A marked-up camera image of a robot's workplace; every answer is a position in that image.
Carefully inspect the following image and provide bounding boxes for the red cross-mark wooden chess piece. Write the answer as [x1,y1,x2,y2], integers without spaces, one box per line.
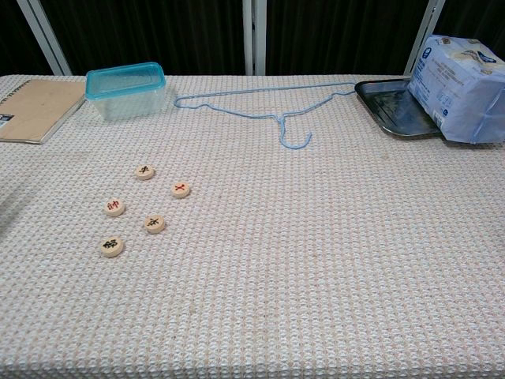
[170,182,192,200]

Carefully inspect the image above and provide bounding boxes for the black pleated curtain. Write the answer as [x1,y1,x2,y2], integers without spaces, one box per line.
[0,0,505,77]

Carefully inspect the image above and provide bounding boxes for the bold black character chess piece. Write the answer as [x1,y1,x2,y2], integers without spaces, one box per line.
[100,235,125,260]

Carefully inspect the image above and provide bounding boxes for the clear container teal lid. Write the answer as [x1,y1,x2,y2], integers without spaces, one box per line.
[84,62,166,122]

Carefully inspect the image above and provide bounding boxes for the blue tissue pack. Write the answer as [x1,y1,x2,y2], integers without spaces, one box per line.
[406,34,505,145]

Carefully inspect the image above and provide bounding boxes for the light blue wire hanger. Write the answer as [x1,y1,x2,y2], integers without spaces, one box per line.
[174,81,358,150]

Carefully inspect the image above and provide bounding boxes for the brown spiral notebook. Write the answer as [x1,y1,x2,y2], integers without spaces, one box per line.
[0,78,88,144]

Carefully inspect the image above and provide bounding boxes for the dark metal tray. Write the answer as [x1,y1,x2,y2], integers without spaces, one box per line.
[353,77,445,140]

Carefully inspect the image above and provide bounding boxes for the grey upright frame post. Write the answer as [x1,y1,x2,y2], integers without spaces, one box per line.
[241,0,267,76]

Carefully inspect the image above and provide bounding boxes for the red shuai wooden chess piece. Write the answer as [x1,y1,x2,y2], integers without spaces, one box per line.
[104,197,126,218]

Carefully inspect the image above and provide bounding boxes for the grey slanted frame post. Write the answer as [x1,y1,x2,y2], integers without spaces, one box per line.
[15,0,74,76]
[402,0,446,76]

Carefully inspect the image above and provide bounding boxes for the beige cloth-covered table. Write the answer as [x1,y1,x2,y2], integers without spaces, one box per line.
[0,73,505,379]

